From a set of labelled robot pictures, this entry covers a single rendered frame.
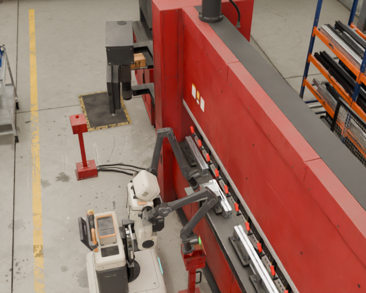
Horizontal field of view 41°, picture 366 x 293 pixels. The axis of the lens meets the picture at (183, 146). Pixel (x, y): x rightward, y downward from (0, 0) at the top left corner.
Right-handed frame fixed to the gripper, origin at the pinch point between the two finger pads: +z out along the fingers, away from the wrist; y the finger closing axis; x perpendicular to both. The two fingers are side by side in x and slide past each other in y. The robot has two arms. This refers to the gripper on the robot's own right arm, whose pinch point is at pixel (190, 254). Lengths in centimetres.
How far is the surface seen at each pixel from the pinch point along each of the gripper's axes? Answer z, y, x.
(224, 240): -0.1, 29.5, 1.9
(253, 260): -6, 44, -28
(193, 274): 31.3, -4.2, 2.8
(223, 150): -64, 50, 36
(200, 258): 3.5, 6.6, -4.6
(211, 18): -140, 74, 100
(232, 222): 2.7, 41.2, 19.6
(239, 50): -134, 81, 54
